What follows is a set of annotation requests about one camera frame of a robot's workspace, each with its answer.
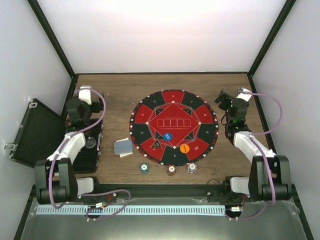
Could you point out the blue white poker chip stack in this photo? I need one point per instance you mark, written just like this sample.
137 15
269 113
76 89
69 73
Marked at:
191 168

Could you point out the triangular all in marker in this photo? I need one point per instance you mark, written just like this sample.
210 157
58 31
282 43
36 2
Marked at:
156 144

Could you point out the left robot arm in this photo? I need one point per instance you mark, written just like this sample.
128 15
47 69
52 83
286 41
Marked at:
55 178

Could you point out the green poker chip stack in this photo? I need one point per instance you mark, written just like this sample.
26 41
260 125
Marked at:
144 168

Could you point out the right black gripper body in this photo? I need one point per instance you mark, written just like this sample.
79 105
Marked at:
227 98

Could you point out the light blue slotted cable duct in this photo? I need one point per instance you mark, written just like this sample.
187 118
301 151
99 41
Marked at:
148 210

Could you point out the black poker set case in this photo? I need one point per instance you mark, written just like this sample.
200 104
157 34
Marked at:
42 130

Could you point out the orange brown poker chip stack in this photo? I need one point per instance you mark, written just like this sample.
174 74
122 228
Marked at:
171 170

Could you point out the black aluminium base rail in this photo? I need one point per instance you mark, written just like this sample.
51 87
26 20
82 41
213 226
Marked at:
210 192

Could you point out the black frame post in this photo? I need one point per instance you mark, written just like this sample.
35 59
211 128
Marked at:
276 27
42 19

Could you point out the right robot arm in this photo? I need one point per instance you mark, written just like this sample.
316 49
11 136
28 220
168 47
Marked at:
270 177

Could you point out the orange big blind button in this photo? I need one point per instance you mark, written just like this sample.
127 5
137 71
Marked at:
184 148

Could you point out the black round dealer button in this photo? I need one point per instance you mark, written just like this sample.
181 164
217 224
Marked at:
90 143

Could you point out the black frame post right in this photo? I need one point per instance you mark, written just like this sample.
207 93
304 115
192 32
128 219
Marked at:
276 27

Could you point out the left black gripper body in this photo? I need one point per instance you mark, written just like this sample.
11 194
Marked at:
98 108

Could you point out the round red black poker mat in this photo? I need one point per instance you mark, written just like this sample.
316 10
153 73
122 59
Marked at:
188 117

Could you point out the black frame post left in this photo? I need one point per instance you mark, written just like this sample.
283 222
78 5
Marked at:
42 19

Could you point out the blue small blind button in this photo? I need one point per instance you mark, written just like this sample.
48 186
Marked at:
167 136

